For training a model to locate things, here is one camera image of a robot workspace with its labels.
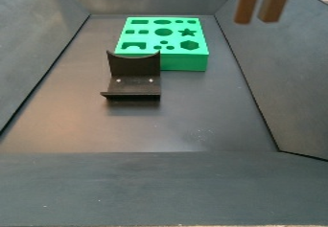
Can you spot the black curved object holder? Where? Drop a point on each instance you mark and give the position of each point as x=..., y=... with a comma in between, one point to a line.
x=134, y=77

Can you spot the green shape sorting board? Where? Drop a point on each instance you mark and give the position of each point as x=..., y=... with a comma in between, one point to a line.
x=174, y=36

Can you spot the brown square-circle peg object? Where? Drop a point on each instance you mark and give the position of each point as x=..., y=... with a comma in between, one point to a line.
x=269, y=12

